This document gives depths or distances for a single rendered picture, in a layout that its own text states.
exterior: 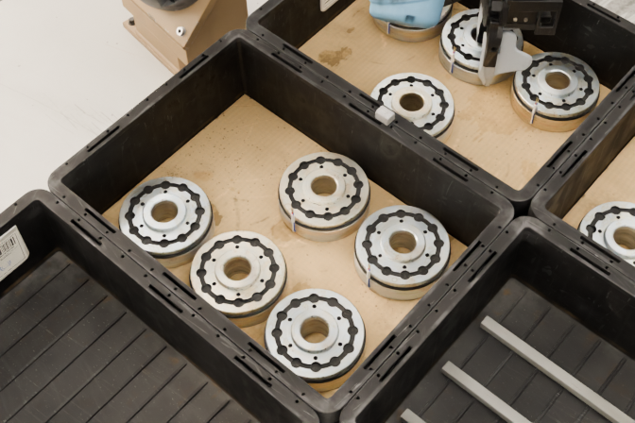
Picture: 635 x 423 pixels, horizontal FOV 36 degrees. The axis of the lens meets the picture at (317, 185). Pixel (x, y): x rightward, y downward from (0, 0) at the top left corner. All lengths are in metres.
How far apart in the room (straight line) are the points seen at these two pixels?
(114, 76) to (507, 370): 0.72
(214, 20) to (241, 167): 0.27
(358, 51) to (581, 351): 0.47
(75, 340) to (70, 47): 0.56
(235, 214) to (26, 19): 0.58
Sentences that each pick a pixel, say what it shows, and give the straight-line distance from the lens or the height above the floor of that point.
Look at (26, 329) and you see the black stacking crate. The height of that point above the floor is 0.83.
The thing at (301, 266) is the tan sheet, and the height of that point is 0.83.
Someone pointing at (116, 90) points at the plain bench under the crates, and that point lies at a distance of 1.43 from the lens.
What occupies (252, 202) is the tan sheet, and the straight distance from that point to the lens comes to 1.12.
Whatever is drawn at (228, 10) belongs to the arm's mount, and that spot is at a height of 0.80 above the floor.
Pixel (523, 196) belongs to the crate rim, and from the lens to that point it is 1.02.
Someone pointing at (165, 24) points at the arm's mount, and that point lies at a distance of 1.36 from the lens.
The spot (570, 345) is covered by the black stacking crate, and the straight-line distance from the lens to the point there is 1.06.
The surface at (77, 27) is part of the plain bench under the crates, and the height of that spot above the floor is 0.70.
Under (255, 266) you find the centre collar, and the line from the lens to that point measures 1.04.
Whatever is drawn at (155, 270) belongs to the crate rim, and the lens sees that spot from 0.97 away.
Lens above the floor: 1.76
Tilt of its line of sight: 55 degrees down
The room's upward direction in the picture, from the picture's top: 1 degrees counter-clockwise
